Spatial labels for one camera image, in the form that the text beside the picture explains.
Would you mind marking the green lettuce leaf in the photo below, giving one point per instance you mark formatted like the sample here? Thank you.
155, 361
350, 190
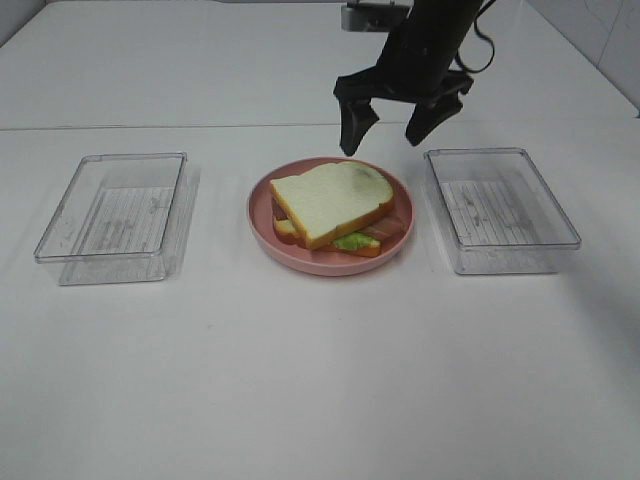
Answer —
355, 241

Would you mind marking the bread slice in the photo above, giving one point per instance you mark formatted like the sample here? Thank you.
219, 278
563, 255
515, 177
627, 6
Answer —
332, 200
286, 233

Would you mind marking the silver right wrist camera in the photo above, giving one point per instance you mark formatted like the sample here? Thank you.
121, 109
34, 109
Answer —
362, 16

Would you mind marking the clear left plastic tray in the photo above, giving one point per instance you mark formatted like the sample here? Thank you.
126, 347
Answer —
123, 218

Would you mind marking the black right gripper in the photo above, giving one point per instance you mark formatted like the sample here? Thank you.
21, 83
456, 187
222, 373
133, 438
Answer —
413, 67

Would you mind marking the clear plastic tray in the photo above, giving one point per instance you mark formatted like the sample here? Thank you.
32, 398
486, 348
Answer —
123, 218
496, 213

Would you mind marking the clear right plastic tray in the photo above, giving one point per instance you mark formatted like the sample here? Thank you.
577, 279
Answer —
496, 213

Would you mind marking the bacon strip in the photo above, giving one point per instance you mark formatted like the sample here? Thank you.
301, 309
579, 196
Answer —
278, 212
385, 228

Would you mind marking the pink round plate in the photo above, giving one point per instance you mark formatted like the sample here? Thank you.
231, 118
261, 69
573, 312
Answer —
323, 263

